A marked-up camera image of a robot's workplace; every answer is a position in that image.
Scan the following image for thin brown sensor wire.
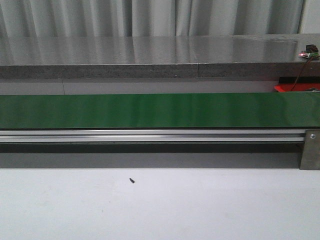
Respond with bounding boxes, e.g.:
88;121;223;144
290;57;313;93

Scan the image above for grey stone shelf slab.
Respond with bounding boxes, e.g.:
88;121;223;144
0;33;320;79

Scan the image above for grey curtain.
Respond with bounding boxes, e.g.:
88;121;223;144
0;0;305;37

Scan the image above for aluminium conveyor frame rail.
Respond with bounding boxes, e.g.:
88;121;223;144
0;129;306;143

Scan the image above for green conveyor belt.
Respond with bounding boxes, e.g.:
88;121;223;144
0;92;320;129

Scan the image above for red plastic tray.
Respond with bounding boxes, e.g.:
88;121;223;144
274;83;320;93

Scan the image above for grey metal support bracket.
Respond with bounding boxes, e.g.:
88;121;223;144
299;129;320;170

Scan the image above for small green circuit board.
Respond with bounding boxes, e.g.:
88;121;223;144
299;44;320;59

